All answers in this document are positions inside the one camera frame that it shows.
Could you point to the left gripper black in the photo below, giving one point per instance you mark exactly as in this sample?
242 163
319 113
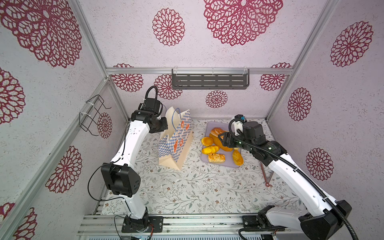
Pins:
164 126

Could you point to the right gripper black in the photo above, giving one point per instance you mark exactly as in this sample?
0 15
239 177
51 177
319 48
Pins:
227 136

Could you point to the small oval orange bread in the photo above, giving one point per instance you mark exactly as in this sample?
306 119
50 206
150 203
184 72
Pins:
237 158

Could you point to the blue checkered paper bag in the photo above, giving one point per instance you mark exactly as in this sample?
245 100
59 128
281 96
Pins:
175 142

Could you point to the red metal kitchen tongs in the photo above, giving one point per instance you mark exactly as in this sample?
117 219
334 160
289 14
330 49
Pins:
266 177

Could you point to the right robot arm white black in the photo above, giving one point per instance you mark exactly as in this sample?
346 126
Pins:
324 215

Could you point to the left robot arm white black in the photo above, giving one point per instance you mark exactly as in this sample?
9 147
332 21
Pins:
119 174

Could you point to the glazed striped bun bread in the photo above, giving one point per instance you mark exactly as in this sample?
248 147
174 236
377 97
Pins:
217 131

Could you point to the yellow twisted bread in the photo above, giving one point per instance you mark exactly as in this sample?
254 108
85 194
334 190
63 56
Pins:
210 150

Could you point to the glazed pastry bread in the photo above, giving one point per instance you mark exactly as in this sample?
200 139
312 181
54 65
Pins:
216 158

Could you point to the lavender plastic tray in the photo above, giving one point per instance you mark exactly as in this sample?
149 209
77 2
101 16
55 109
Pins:
229 163

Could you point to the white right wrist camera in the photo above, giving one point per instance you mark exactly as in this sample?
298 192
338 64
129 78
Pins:
238 124

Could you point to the dark grey wall shelf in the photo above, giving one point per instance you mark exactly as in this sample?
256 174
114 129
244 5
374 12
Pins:
197 81

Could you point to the black wire wall rack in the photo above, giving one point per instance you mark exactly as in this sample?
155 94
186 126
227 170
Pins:
88 117

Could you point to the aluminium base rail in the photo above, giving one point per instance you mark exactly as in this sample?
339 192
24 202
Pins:
186 227

